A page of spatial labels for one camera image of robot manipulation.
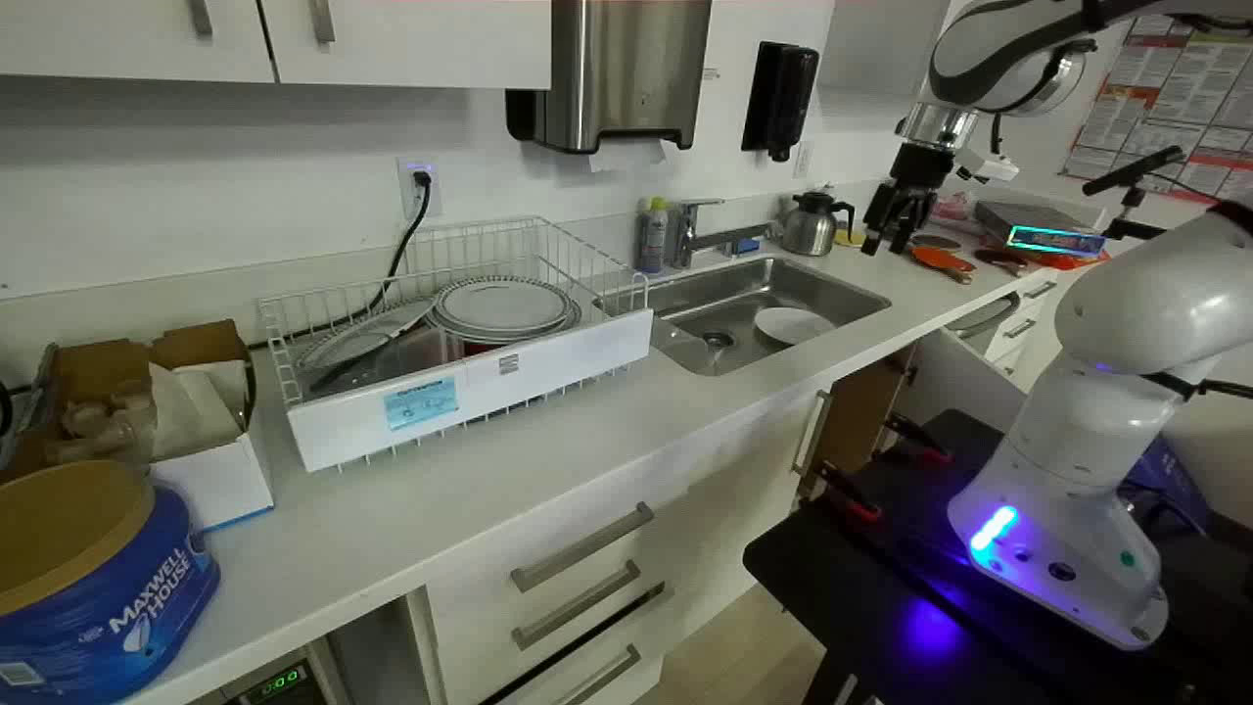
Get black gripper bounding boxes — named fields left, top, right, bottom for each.
left=859, top=136, right=965, bottom=260

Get white drawer with wooden interior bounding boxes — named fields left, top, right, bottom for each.
left=423, top=446, right=680, bottom=621

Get stainless steel sink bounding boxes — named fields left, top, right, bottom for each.
left=596, top=250, right=898, bottom=384

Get white round plate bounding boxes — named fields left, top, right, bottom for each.
left=751, top=307, right=838, bottom=348

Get grey flat device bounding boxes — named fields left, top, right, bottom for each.
left=973, top=191, right=1097, bottom=242

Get teal flat box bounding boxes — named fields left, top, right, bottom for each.
left=1003, top=222, right=1114, bottom=263

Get chrome faucet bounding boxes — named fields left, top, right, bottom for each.
left=661, top=195, right=777, bottom=275

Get soap bottle with yellow cap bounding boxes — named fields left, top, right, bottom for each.
left=633, top=191, right=674, bottom=277

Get steel paper towel dispenser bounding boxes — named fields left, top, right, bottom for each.
left=500, top=0, right=717, bottom=158

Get white lower cabinet door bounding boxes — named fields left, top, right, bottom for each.
left=661, top=388, right=836, bottom=621

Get white cabinet door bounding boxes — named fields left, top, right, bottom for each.
left=661, top=388, right=836, bottom=621
left=0, top=0, right=280, bottom=85
left=260, top=0, right=555, bottom=93

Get black robot table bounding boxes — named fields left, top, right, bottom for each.
left=739, top=408, right=1253, bottom=705

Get white upper cabinet door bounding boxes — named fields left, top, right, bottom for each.
left=260, top=0, right=555, bottom=93
left=0, top=0, right=280, bottom=85

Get clear glass dish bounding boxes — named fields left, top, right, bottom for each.
left=301, top=311, right=444, bottom=396

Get white flat box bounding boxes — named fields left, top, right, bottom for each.
left=147, top=431, right=281, bottom=533

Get black appliance green display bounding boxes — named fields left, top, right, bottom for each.
left=210, top=652, right=325, bottom=705

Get brown cardboard box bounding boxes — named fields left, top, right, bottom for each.
left=3, top=319, right=260, bottom=481

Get blue Maxwell House coffee can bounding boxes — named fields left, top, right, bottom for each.
left=0, top=453, right=225, bottom=705

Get orange handled pliers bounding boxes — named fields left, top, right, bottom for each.
left=905, top=241, right=978, bottom=285

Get steel kettle black handle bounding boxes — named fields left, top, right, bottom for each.
left=777, top=188, right=859, bottom=263

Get white drawer dark handle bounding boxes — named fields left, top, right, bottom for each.
left=936, top=267, right=1088, bottom=396

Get black wall soap dispenser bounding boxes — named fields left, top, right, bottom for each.
left=739, top=40, right=821, bottom=164

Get black camera stand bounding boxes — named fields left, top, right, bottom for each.
left=1077, top=147, right=1193, bottom=247

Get red and white wall poster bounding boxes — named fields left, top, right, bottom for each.
left=1059, top=11, right=1253, bottom=207

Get white wire dish rack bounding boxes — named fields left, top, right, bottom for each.
left=252, top=212, right=657, bottom=478

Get black power cable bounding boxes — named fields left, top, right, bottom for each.
left=248, top=168, right=438, bottom=354

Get white wall outlet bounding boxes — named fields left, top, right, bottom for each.
left=397, top=154, right=448, bottom=221

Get white deep drawer bar handle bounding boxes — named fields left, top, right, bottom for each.
left=485, top=592, right=680, bottom=705

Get white shallow drawer bar handle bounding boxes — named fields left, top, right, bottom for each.
left=435, top=545, right=678, bottom=683

